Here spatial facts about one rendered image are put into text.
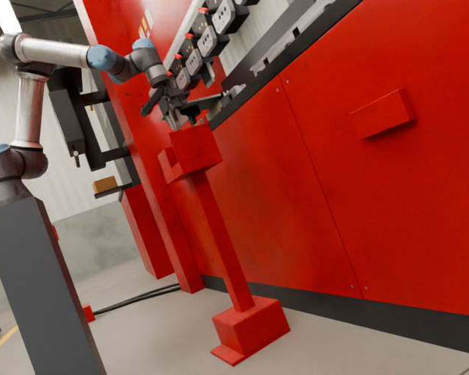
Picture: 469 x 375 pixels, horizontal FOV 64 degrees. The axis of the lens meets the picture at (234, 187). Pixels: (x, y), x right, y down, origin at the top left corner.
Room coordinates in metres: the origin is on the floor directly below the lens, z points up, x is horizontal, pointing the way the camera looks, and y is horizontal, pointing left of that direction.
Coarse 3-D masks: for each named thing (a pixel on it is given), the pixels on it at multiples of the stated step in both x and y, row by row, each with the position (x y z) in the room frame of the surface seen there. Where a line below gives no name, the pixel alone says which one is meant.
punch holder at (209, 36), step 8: (200, 16) 1.63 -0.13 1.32; (208, 16) 1.60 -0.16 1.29; (192, 24) 1.71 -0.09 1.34; (200, 24) 1.65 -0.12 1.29; (208, 24) 1.60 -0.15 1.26; (200, 32) 1.67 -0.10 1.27; (208, 32) 1.60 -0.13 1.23; (216, 32) 1.61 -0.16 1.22; (200, 40) 1.69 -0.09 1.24; (208, 40) 1.63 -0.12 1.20; (216, 40) 1.61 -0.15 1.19; (224, 40) 1.62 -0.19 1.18; (200, 48) 1.71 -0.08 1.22; (208, 48) 1.65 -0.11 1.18; (216, 48) 1.67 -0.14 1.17; (208, 56) 1.72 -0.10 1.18
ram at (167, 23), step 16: (128, 0) 2.34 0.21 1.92; (144, 0) 2.11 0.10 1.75; (160, 0) 1.93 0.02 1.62; (176, 0) 1.77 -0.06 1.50; (192, 0) 1.64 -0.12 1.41; (128, 16) 2.43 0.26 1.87; (144, 16) 2.19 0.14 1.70; (160, 16) 2.00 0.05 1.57; (176, 16) 1.83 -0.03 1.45; (192, 16) 1.69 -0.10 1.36; (128, 32) 2.54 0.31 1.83; (144, 32) 2.27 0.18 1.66; (160, 32) 2.07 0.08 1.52; (176, 32) 1.89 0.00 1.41; (160, 48) 2.14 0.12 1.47; (176, 48) 1.95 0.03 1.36; (144, 80) 2.57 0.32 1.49
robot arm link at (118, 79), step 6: (126, 60) 1.29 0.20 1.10; (132, 60) 1.31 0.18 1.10; (126, 66) 1.29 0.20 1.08; (132, 66) 1.32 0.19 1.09; (126, 72) 1.31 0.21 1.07; (132, 72) 1.33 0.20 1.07; (138, 72) 1.34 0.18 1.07; (114, 78) 1.34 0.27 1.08; (120, 78) 1.34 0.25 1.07; (126, 78) 1.34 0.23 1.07
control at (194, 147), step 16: (192, 128) 1.31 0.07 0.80; (208, 128) 1.34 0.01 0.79; (176, 144) 1.28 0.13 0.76; (192, 144) 1.30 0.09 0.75; (208, 144) 1.33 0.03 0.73; (160, 160) 1.43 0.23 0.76; (176, 160) 1.37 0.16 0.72; (192, 160) 1.29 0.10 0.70; (208, 160) 1.32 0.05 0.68; (176, 176) 1.33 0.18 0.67
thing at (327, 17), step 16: (336, 0) 0.85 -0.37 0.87; (352, 0) 0.82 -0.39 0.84; (320, 16) 0.91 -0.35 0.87; (336, 16) 0.87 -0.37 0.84; (304, 32) 0.97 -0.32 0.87; (320, 32) 0.93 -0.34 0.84; (288, 48) 1.05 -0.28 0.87; (304, 48) 0.99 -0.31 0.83; (272, 64) 1.13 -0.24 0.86; (288, 64) 1.07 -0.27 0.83; (256, 80) 1.23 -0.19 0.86; (240, 96) 1.35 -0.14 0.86; (224, 112) 1.50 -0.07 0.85
